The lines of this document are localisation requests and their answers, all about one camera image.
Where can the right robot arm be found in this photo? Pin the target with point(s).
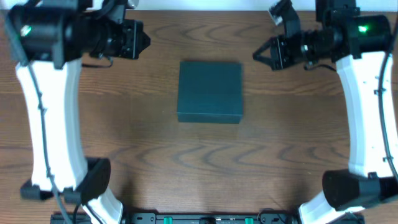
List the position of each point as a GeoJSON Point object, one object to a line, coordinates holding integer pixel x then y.
{"type": "Point", "coordinates": [360, 49]}

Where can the black gift box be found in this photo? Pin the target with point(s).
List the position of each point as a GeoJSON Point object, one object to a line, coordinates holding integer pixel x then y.
{"type": "Point", "coordinates": [210, 92]}

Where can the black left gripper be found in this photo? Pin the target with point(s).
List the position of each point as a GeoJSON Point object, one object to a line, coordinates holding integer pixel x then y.
{"type": "Point", "coordinates": [131, 38]}

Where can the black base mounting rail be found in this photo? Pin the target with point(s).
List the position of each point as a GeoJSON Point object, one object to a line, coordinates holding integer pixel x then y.
{"type": "Point", "coordinates": [264, 218]}

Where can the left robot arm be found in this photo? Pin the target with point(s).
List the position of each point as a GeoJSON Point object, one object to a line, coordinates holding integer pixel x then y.
{"type": "Point", "coordinates": [49, 39]}

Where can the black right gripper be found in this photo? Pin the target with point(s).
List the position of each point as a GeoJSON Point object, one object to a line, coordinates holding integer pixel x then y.
{"type": "Point", "coordinates": [280, 53]}

